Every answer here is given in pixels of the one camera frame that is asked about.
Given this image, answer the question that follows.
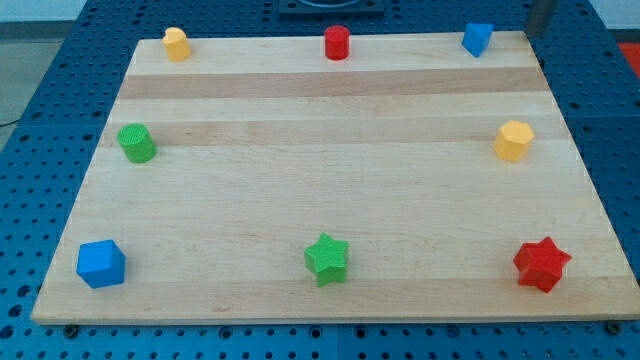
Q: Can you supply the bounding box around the yellow hexagon block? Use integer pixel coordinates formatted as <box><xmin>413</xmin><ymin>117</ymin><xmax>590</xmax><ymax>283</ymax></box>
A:
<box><xmin>493</xmin><ymin>120</ymin><xmax>535</xmax><ymax>162</ymax></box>

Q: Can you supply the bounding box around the blue triangular block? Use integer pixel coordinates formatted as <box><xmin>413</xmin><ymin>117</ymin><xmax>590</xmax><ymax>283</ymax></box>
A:
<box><xmin>461</xmin><ymin>23</ymin><xmax>494</xmax><ymax>58</ymax></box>

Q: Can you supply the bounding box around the green cylinder block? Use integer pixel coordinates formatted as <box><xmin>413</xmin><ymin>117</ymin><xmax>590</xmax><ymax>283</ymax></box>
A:
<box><xmin>117</xmin><ymin>123</ymin><xmax>157</xmax><ymax>163</ymax></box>

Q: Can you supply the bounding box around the red cylinder block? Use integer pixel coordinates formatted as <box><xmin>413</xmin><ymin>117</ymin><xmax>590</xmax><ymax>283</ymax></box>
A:
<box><xmin>324</xmin><ymin>25</ymin><xmax>350</xmax><ymax>61</ymax></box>

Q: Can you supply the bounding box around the red star block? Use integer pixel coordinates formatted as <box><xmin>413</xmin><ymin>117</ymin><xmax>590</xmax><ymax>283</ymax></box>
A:
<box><xmin>513</xmin><ymin>237</ymin><xmax>572</xmax><ymax>293</ymax></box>

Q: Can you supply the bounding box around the yellow heart block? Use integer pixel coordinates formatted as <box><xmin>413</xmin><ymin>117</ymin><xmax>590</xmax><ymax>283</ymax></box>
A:
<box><xmin>162</xmin><ymin>27</ymin><xmax>192</xmax><ymax>62</ymax></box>

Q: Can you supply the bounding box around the wooden board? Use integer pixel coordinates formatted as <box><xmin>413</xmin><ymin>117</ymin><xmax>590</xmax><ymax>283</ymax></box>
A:
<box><xmin>32</xmin><ymin>31</ymin><xmax>639</xmax><ymax>325</ymax></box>

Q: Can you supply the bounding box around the green star block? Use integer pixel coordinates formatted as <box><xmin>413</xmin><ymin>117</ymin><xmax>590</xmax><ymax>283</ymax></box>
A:
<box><xmin>304</xmin><ymin>233</ymin><xmax>349</xmax><ymax>287</ymax></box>

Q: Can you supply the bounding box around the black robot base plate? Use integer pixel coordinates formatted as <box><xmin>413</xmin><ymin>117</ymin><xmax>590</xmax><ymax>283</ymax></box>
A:
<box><xmin>278</xmin><ymin>0</ymin><xmax>385</xmax><ymax>16</ymax></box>

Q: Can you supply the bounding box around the blue cube block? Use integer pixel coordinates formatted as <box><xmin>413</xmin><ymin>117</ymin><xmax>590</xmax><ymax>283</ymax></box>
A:
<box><xmin>76</xmin><ymin>239</ymin><xmax>126</xmax><ymax>289</ymax></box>

